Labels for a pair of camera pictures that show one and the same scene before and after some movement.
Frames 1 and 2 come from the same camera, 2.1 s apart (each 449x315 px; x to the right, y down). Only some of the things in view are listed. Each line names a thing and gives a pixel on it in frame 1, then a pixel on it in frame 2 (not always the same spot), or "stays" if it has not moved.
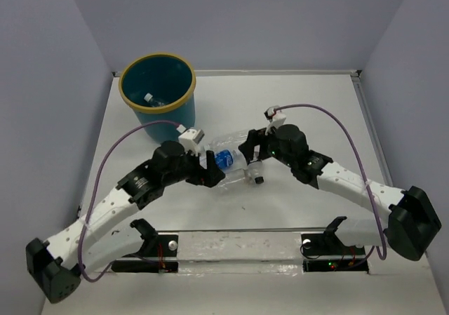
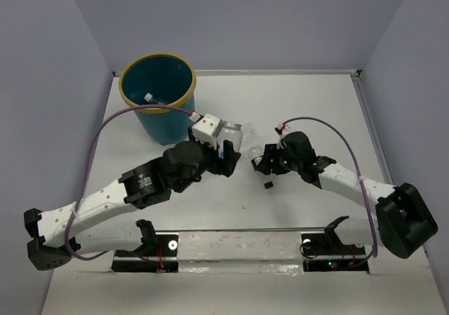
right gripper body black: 269,144 → 284,163
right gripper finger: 248,148 → 271,152
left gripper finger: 211,175 → 230,158
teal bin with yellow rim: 159,87 stays
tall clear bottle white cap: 152,101 stays
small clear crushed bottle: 238,178 → 231,132
